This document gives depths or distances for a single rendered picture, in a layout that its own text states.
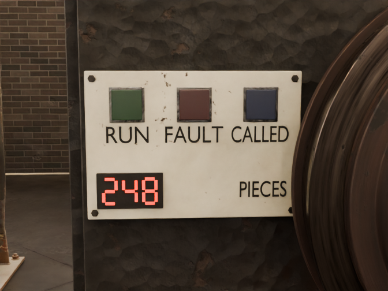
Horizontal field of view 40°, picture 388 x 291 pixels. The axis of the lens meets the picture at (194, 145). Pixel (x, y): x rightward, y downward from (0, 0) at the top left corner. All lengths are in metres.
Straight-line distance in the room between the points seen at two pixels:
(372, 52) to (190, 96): 0.21
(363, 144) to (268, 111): 0.16
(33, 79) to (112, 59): 6.13
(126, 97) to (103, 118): 0.04
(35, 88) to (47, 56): 0.41
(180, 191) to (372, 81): 0.26
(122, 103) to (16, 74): 6.21
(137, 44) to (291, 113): 0.20
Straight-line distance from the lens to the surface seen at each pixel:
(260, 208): 0.67
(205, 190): 0.65
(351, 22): 0.70
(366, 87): 0.54
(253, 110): 0.64
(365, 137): 0.53
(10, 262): 3.70
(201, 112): 0.64
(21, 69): 6.82
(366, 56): 0.54
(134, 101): 0.63
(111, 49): 0.66
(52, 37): 6.75
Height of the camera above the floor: 1.24
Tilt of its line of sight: 8 degrees down
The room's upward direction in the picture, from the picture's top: straight up
